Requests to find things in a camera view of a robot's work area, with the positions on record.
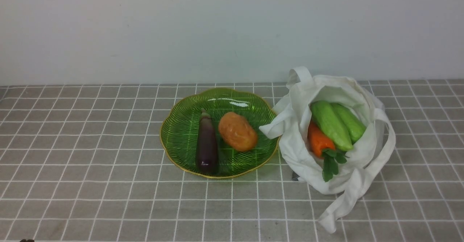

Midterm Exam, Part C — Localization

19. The light green cucumber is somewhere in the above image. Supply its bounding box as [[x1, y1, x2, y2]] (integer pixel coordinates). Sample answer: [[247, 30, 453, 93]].
[[331, 103, 366, 144], [310, 101, 353, 151]]

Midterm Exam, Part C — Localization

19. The white cloth tote bag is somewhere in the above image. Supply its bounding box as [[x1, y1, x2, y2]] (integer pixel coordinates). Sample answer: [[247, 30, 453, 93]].
[[260, 66, 396, 234]]

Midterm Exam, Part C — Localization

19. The orange-brown potato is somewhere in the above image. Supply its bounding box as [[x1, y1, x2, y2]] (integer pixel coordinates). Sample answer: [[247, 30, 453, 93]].
[[218, 112, 258, 152]]

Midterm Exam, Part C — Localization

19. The green glass plate gold rim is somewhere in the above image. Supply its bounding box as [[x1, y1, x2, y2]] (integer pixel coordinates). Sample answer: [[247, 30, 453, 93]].
[[159, 87, 279, 179]]

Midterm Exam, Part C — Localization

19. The dark purple eggplant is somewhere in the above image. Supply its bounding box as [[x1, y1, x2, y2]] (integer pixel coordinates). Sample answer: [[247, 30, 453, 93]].
[[195, 108, 219, 175]]

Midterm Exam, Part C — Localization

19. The orange carrot with green leaves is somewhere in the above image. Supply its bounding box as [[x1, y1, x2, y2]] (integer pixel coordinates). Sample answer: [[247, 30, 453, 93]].
[[308, 121, 348, 182]]

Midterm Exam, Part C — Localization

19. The grey checked tablecloth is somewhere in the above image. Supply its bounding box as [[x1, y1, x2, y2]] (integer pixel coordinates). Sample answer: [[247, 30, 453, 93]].
[[0, 80, 464, 242]]

